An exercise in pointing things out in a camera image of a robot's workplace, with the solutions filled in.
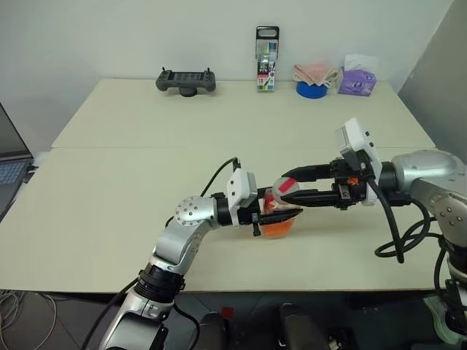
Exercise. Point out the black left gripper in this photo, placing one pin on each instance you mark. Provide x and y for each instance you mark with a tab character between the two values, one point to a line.
256	223

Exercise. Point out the pale green object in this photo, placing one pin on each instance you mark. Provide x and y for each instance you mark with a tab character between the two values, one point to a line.
436	313

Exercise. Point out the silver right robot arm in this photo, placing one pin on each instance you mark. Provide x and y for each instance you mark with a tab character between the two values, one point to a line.
419	171

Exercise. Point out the grey laptop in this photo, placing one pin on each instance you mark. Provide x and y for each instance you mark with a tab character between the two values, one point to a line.
11	171

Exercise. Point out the blue tape roll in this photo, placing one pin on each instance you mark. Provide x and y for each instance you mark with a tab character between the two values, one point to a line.
311	91

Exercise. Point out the purple tissue box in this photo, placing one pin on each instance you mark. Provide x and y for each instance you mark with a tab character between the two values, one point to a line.
357	80

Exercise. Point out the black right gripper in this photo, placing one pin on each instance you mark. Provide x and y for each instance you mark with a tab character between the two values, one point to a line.
348	186

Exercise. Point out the pink folded cloth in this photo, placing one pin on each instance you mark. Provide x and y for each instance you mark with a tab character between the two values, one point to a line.
313	72

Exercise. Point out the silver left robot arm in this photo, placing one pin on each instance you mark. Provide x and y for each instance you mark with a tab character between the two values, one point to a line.
189	213

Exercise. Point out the small bottle with red label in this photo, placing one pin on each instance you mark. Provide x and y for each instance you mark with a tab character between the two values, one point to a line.
286	186

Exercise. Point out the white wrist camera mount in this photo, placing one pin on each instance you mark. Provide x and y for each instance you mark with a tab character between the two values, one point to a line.
355	136
241	186

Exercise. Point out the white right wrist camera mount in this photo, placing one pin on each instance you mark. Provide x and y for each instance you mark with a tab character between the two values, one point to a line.
355	136

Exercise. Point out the orange plastic bowl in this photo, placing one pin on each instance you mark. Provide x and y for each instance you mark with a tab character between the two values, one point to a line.
279	229

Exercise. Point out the colour marker pen pack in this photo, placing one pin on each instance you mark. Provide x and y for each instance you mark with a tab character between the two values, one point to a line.
267	60

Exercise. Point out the dark rounded shape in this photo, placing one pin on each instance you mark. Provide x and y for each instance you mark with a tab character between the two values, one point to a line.
215	330
299	326

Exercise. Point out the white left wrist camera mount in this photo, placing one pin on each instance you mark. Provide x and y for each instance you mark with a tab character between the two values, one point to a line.
241	186

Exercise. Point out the dark grey handheld controller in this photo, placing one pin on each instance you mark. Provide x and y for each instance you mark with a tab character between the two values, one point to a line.
186	80

